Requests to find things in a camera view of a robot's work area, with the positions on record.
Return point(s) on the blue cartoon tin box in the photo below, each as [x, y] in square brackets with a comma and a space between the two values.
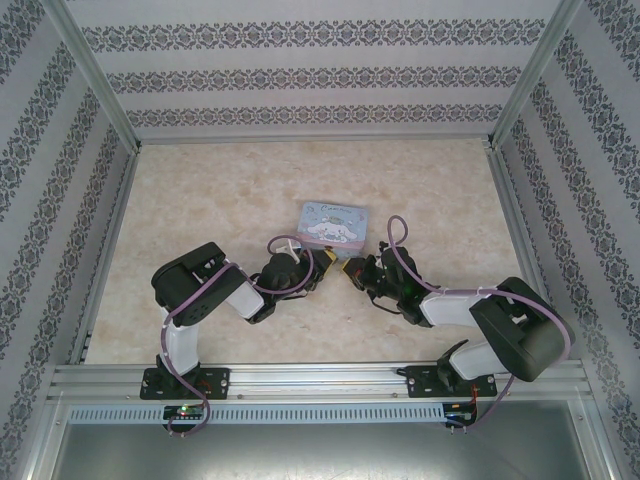
[332, 222]

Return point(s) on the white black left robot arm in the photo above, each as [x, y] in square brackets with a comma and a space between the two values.
[180, 345]

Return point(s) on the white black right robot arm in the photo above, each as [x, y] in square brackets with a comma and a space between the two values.
[450, 310]

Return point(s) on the grey metal sheet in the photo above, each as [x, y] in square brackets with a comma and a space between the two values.
[320, 455]

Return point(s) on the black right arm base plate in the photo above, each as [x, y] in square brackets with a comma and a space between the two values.
[420, 382]

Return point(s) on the aluminium mounting rail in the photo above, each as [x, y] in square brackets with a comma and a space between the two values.
[310, 380]

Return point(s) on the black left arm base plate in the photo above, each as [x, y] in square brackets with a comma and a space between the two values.
[215, 382]

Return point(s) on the aluminium side rail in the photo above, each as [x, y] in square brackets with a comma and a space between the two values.
[522, 250]
[118, 210]

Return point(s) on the aluminium frame post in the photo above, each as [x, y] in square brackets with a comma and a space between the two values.
[532, 75]
[95, 75]

